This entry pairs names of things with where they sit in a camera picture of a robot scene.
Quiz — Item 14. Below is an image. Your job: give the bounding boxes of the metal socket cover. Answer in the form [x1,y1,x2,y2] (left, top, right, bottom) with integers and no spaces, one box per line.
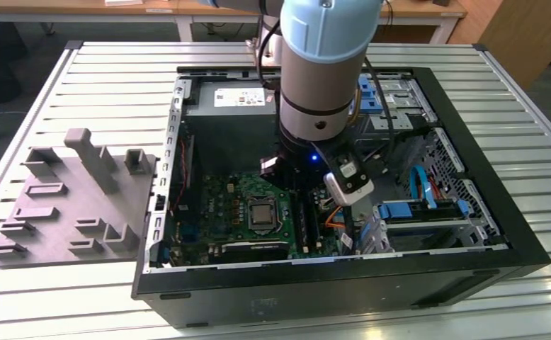
[245,195,280,230]

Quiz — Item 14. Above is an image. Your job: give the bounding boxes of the silver CPU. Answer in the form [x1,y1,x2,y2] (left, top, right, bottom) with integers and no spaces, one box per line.
[251,205,276,227]

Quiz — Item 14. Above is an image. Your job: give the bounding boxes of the CPU socket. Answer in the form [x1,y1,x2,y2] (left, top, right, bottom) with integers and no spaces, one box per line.
[244,194,281,232]

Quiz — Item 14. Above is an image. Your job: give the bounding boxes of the grey power supply unit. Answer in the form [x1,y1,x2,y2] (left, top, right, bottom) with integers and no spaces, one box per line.
[182,80,284,171]

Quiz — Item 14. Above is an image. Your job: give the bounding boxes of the green motherboard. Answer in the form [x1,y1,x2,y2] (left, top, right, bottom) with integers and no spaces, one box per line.
[173,169,341,265]

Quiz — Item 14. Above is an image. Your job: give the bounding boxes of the black case fan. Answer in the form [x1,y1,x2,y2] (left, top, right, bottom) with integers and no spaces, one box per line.
[388,136,428,186]

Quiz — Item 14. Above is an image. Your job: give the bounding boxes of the hard disk in blue carrier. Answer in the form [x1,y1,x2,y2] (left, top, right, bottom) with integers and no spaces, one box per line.
[380,200,469,222]

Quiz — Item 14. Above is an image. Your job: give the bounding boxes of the black graphics card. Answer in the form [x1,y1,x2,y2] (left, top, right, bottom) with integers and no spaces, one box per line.
[217,239,291,264]

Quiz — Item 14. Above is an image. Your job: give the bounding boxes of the metal drive cage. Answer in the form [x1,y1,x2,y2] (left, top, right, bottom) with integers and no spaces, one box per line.
[349,76,439,153]

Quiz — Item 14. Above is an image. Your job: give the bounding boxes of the metal disk bay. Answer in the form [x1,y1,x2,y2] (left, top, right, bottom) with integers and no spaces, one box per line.
[371,203,488,254]

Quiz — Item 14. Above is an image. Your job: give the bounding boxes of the black PC case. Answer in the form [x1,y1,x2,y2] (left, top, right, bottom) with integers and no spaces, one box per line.
[130,65,551,329]

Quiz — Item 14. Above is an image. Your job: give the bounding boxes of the grey parts rack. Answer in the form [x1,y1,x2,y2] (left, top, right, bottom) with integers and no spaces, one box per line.
[0,126,160,266]

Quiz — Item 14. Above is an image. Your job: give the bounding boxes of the wooden cabinet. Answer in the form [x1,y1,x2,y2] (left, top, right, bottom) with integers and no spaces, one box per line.
[453,0,551,91]

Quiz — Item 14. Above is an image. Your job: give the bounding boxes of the wooden desk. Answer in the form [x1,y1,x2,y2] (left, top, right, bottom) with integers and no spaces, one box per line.
[0,0,468,45]

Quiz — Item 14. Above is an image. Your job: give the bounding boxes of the black camera bracket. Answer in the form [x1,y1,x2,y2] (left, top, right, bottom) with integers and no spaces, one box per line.
[309,141,368,194]

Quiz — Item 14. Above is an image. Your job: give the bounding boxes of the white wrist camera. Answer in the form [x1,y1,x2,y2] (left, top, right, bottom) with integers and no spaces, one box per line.
[323,171,376,206]

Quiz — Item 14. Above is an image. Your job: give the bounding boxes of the orange wires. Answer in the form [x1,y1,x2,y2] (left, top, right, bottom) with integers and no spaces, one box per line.
[325,205,352,231]

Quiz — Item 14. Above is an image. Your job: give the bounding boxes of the black camera cable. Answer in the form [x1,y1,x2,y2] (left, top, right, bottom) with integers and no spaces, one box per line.
[255,19,284,91]
[361,56,399,171]

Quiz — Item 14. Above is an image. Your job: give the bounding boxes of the black cable bundle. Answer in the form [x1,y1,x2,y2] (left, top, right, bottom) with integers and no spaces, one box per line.
[373,129,435,164]

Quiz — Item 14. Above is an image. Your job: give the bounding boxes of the blue plastic drive bracket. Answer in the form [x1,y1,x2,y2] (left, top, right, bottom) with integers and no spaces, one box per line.
[355,74,384,115]

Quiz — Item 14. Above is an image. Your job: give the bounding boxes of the blue SATA cable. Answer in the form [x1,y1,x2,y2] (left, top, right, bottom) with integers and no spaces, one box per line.
[409,164,439,210]

